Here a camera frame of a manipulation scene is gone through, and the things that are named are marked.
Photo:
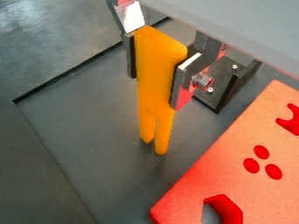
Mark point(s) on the yellow two-pronged peg object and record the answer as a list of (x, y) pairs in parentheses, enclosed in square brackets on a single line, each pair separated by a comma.
[(158, 53)]

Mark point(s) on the red shape-sorting board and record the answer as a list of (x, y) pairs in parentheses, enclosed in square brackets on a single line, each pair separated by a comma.
[(246, 177)]

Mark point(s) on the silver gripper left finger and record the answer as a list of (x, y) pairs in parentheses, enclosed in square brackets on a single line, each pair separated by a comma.
[(130, 19)]

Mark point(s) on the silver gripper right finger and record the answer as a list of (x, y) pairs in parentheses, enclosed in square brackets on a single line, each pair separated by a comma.
[(191, 75)]

